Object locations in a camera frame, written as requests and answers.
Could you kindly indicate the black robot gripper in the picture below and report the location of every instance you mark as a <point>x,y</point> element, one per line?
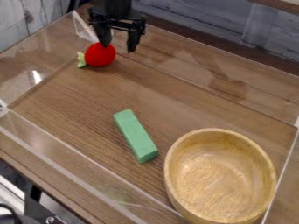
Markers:
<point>115,14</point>

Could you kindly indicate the red plush strawberry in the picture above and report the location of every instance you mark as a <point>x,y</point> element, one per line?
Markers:
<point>98,56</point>

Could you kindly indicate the green foam block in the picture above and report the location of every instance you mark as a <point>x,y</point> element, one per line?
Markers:
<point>138,139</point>

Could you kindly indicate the clear acrylic tray walls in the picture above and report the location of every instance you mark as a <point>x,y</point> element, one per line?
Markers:
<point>182,86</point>

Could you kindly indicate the wooden bowl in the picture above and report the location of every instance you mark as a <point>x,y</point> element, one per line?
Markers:
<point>219,177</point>

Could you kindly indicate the clear acrylic corner bracket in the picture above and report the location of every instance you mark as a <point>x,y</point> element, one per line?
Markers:
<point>83,29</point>

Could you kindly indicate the black table leg bracket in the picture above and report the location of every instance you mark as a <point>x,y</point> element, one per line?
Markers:
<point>35,210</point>

